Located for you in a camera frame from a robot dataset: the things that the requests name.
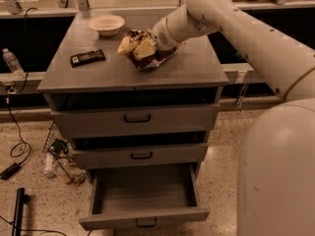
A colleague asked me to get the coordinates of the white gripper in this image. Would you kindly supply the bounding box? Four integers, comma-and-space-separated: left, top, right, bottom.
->
117, 17, 182, 61

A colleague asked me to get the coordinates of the brown chip bag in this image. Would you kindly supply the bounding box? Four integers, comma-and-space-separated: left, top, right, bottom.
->
117, 29, 182, 71

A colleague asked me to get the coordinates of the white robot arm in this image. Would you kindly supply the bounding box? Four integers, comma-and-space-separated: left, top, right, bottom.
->
117, 0, 315, 236

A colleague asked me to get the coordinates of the grey drawer cabinet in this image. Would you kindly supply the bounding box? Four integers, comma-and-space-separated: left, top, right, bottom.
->
38, 12, 228, 151

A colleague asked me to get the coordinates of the grey top drawer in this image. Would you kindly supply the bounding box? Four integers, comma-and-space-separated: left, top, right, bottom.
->
52, 104, 219, 139

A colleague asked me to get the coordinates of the grey drawer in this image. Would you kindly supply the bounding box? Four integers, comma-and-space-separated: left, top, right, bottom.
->
52, 104, 219, 139
73, 143, 208, 169
79, 163, 209, 230

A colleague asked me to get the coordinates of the grey middle drawer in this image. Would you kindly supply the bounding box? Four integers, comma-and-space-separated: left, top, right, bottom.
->
73, 143, 208, 169

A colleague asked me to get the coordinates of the grey bottom drawer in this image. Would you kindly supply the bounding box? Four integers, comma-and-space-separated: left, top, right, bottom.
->
79, 163, 209, 230

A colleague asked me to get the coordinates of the white paper bowl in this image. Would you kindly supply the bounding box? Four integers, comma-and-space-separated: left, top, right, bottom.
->
89, 15, 125, 36

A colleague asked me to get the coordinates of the black snack bar wrapper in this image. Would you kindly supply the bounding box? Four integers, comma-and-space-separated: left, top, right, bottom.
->
70, 49, 105, 68

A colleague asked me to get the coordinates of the clear plastic water bottle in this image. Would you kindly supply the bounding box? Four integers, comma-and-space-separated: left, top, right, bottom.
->
3, 48, 26, 79

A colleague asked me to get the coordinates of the plastic cup on floor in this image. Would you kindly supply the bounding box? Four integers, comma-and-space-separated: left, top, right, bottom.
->
52, 159, 72, 184

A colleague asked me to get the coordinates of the small bottle on floor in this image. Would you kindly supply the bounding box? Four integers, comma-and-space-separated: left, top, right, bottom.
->
43, 153, 54, 178

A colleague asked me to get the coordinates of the black power adapter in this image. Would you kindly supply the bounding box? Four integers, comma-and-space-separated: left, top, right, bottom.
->
0, 162, 21, 180

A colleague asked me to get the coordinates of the black stand pole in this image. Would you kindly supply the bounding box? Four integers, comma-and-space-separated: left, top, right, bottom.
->
11, 188, 30, 236

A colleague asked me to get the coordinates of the black power cable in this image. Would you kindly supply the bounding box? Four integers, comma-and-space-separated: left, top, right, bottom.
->
5, 7, 37, 169

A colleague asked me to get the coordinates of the wire mesh basket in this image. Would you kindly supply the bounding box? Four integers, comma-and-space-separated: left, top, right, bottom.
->
43, 123, 69, 154

